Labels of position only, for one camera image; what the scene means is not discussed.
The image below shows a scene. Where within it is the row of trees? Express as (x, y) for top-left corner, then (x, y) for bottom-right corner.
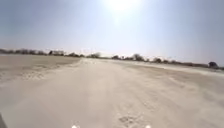
(0, 48), (224, 71)

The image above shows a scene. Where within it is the pale sandy track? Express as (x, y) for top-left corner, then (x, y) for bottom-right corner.
(0, 57), (224, 128)

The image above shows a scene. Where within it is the bare brownish sandy ground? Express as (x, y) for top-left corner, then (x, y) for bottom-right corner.
(0, 53), (82, 81)

